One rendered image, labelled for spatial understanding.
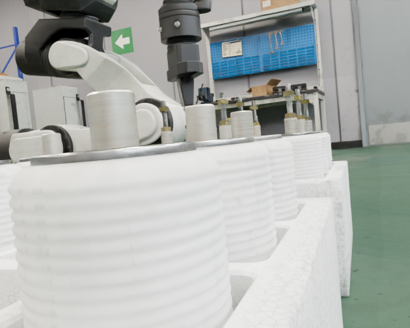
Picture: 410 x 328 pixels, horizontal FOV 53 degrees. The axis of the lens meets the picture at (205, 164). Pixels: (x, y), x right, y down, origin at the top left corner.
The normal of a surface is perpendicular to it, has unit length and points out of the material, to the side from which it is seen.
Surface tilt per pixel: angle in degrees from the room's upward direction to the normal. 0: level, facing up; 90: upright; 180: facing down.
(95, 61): 90
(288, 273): 0
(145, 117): 90
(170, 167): 57
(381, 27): 90
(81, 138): 90
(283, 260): 0
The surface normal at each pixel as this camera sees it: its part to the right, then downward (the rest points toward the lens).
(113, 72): -0.10, 0.41
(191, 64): 0.34, 0.02
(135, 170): 0.26, -0.52
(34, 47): -0.39, 0.08
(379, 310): -0.09, -0.99
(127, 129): 0.69, -0.03
